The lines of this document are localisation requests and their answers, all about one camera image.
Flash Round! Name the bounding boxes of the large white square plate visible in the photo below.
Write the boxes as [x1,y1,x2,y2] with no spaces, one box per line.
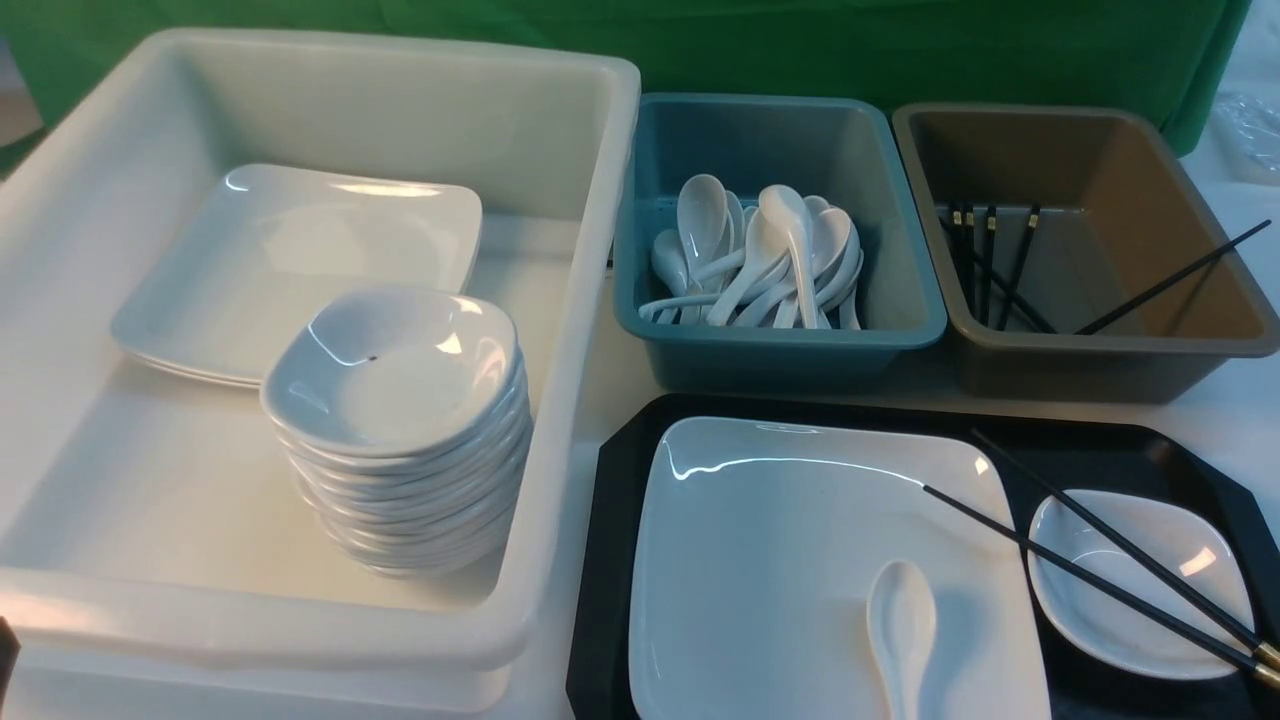
[628,416,1051,719]

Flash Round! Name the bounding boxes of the white ceramic spoon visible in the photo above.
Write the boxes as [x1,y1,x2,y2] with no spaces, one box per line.
[867,559,937,719]

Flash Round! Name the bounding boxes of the small white sauce dish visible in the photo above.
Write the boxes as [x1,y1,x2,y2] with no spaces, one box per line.
[1027,489,1254,682]

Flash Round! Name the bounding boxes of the black chopstick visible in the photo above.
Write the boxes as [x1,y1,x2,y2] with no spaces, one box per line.
[922,486,1279,692]
[970,428,1279,671]
[1075,218,1274,336]

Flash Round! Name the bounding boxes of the pile of white spoons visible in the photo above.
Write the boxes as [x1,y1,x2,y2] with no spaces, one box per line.
[637,174,865,331]

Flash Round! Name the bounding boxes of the stack of white bowls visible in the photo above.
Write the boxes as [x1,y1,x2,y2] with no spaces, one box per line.
[259,284,535,577]

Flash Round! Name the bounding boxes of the teal plastic bin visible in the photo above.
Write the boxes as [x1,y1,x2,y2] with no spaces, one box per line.
[612,94,948,396]

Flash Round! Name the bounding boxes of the black chopsticks in bin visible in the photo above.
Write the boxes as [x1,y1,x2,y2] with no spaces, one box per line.
[938,202,1057,334]

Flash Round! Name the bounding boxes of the stack of white square plates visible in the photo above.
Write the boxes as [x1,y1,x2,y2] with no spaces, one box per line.
[110,163,483,388]

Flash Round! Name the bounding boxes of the brown plastic bin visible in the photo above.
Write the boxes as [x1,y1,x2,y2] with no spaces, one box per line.
[892,102,1277,404]

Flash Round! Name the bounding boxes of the black chopstick leaning in bin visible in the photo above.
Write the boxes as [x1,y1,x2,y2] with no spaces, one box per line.
[1075,218,1274,336]

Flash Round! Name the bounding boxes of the large white plastic tub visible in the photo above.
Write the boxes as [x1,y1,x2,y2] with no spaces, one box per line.
[3,28,641,719]

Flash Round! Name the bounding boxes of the green backdrop cloth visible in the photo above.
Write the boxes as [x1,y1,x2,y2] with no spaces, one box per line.
[1,1,1251,155]

